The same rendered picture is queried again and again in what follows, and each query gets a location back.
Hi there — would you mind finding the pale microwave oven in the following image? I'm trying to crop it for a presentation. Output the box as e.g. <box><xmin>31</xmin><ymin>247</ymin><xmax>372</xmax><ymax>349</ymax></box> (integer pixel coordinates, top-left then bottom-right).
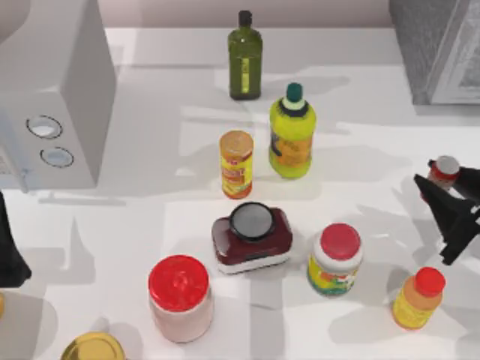
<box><xmin>0</xmin><ymin>0</ymin><xmax>117</xmax><ymax>194</ymax></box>

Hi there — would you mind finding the white jar with red lid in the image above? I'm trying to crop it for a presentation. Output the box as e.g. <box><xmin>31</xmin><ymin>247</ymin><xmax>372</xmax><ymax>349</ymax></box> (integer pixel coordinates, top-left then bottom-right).
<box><xmin>307</xmin><ymin>223</ymin><xmax>365</xmax><ymax>299</ymax></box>

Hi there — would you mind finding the orange bottle with red cap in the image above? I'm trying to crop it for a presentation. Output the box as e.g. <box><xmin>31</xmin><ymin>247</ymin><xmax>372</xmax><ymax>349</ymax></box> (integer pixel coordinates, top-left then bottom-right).
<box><xmin>391</xmin><ymin>266</ymin><xmax>447</xmax><ymax>331</ymax></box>

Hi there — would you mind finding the pink jar with red lid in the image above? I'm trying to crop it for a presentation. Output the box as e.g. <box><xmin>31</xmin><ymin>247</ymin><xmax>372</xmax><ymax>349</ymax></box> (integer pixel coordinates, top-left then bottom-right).
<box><xmin>148</xmin><ymin>254</ymin><xmax>215</xmax><ymax>344</ymax></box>

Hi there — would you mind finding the pale cabinet door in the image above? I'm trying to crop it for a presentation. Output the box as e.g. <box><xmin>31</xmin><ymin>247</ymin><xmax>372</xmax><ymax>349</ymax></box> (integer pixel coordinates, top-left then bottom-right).
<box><xmin>430</xmin><ymin>0</ymin><xmax>480</xmax><ymax>105</ymax></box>

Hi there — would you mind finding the small red bottle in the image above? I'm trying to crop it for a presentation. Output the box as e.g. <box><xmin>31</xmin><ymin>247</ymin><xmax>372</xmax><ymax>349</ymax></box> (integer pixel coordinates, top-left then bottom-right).
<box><xmin>427</xmin><ymin>154</ymin><xmax>462</xmax><ymax>193</ymax></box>

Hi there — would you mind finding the dark green bottle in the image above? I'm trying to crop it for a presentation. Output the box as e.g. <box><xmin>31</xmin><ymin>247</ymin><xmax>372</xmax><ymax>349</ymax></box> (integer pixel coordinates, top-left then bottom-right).
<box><xmin>227</xmin><ymin>10</ymin><xmax>263</xmax><ymax>101</ymax></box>

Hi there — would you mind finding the yellow and orange can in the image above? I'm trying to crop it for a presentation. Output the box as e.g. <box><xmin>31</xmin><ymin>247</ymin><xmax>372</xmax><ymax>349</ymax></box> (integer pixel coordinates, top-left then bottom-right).
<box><xmin>219</xmin><ymin>130</ymin><xmax>254</xmax><ymax>200</ymax></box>

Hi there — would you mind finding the round grey microwave knob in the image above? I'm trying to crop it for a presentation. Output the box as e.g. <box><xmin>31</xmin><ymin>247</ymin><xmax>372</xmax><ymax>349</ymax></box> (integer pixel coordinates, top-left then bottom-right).
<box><xmin>25</xmin><ymin>114</ymin><xmax>64</xmax><ymax>140</ymax></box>
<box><xmin>39</xmin><ymin>145</ymin><xmax>75</xmax><ymax>168</ymax></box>

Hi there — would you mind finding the jar with gold lid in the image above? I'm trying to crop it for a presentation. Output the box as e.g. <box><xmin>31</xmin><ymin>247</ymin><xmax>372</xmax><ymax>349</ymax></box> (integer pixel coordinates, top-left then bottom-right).
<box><xmin>59</xmin><ymin>331</ymin><xmax>127</xmax><ymax>360</ymax></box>

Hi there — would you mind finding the yellow bottle with green cap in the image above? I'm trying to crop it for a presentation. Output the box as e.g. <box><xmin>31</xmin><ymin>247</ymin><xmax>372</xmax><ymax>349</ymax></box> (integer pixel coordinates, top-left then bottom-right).
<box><xmin>268</xmin><ymin>82</ymin><xmax>317</xmax><ymax>179</ymax></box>

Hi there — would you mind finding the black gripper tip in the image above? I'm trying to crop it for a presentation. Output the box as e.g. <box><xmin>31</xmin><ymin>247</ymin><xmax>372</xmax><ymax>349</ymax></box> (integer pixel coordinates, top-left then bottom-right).
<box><xmin>0</xmin><ymin>190</ymin><xmax>33</xmax><ymax>290</ymax></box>

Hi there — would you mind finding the dark red jar, black lid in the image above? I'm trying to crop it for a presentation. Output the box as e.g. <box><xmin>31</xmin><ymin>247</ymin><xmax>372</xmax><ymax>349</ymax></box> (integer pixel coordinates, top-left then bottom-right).
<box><xmin>211</xmin><ymin>201</ymin><xmax>294</xmax><ymax>276</ymax></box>

